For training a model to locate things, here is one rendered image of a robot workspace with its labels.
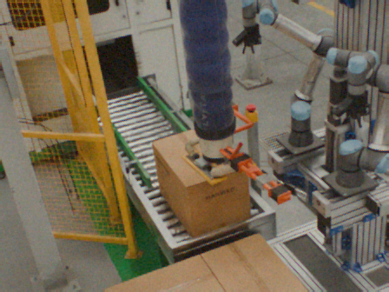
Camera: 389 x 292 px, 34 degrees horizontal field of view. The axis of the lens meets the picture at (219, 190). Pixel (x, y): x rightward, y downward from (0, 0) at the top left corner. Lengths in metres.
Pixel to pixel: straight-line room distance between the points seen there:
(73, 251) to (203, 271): 1.49
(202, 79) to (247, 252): 1.14
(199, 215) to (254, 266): 0.46
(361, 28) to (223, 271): 1.52
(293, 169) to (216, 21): 1.15
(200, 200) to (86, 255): 1.37
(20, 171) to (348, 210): 1.97
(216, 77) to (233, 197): 0.94
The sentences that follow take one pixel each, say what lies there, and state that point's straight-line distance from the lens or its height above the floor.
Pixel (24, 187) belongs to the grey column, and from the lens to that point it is 4.13.
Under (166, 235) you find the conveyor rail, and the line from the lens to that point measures 3.91.
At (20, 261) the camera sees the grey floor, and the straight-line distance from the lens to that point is 4.99.
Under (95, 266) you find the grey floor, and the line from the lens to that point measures 4.74.
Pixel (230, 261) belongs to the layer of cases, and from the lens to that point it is 3.75.
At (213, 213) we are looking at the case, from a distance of 3.86.
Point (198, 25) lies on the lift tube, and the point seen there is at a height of 1.95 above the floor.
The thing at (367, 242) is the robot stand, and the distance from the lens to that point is 4.10.
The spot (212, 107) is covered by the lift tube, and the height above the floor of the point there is 1.52.
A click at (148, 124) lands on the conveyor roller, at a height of 0.52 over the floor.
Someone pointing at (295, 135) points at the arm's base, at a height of 1.11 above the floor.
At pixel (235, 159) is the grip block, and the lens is 3.30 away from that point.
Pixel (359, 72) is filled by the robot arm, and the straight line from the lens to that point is 2.81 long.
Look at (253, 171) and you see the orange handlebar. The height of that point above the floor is 1.26.
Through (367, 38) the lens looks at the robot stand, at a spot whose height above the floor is 1.75.
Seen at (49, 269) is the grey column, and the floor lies 0.19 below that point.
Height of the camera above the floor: 3.03
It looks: 35 degrees down
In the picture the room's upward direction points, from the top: 6 degrees counter-clockwise
